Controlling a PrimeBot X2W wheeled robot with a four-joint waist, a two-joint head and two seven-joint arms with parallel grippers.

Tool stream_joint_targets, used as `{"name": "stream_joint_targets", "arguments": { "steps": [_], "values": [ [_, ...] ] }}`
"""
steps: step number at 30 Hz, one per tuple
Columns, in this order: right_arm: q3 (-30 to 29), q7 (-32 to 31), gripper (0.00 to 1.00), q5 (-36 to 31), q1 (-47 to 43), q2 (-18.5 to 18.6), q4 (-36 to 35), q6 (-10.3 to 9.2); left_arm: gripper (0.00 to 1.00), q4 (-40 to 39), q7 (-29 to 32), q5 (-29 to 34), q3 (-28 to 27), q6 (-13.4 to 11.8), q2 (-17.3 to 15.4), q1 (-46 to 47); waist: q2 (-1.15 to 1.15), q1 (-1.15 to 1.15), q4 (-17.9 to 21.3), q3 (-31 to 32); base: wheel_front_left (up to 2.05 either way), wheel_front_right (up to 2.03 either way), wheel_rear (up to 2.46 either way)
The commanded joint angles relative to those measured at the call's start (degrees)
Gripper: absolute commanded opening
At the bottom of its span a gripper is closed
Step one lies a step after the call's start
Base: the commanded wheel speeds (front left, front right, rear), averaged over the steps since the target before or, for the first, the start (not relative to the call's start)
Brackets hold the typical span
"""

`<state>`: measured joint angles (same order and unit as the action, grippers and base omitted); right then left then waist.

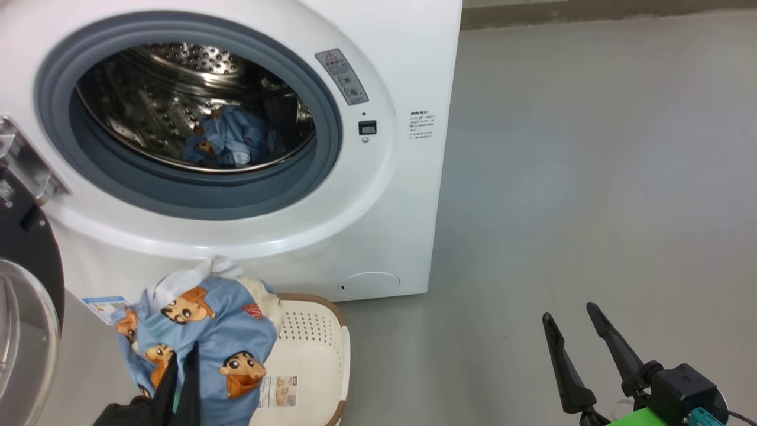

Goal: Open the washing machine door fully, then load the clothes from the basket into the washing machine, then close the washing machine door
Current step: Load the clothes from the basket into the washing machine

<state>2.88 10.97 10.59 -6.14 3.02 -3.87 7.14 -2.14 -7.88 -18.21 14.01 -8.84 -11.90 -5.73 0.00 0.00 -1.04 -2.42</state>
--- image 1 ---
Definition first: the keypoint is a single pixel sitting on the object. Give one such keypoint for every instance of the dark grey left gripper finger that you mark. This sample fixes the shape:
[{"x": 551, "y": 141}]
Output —
[
  {"x": 167, "y": 396},
  {"x": 189, "y": 396}
]

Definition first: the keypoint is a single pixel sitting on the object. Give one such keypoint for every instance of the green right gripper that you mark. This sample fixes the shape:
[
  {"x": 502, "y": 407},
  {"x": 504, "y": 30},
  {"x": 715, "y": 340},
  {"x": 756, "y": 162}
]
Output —
[{"x": 636, "y": 419}]

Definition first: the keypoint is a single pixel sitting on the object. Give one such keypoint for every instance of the blue cartoon print garment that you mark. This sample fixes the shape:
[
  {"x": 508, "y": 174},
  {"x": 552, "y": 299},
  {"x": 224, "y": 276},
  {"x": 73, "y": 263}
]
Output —
[
  {"x": 225, "y": 331},
  {"x": 233, "y": 136}
]

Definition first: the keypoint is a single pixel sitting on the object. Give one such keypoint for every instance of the black round washer door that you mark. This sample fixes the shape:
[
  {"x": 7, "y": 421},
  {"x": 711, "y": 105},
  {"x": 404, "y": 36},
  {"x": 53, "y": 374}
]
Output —
[{"x": 29, "y": 248}]

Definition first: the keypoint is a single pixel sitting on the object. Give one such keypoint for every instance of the basket product label sticker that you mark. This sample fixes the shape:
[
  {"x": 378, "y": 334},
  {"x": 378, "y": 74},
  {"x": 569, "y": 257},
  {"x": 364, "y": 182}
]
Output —
[{"x": 278, "y": 390}]

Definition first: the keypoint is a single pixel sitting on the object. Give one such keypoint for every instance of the cream perforated laundry basket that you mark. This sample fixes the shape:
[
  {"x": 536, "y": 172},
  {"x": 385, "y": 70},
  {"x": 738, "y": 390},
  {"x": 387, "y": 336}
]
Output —
[{"x": 313, "y": 355}]

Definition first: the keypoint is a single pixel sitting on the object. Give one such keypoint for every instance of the white front-load washing machine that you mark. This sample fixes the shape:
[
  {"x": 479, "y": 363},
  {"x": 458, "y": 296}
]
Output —
[{"x": 390, "y": 207}]

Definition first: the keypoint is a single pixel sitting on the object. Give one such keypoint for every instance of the metal washer door hinge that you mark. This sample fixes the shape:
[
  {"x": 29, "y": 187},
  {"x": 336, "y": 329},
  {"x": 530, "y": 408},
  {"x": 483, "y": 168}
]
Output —
[{"x": 26, "y": 160}]

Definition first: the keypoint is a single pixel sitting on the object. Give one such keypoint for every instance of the black door latch socket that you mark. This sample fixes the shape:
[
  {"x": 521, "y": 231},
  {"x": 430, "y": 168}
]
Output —
[{"x": 367, "y": 128}]

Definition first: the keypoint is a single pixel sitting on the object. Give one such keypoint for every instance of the blue energy label sticker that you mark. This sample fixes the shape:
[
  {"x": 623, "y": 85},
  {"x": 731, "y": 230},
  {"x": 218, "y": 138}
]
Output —
[{"x": 103, "y": 307}]

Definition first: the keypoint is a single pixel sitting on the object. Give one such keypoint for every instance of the grey printed text label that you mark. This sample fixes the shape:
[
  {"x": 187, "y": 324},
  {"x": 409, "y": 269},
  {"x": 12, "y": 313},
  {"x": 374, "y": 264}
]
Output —
[{"x": 422, "y": 125}]

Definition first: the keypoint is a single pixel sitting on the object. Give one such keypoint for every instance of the grey warning sticker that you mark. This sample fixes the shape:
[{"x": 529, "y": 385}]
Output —
[{"x": 342, "y": 77}]

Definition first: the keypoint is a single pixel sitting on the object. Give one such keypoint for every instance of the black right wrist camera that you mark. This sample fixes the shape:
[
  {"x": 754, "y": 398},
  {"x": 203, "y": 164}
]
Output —
[{"x": 686, "y": 387}]

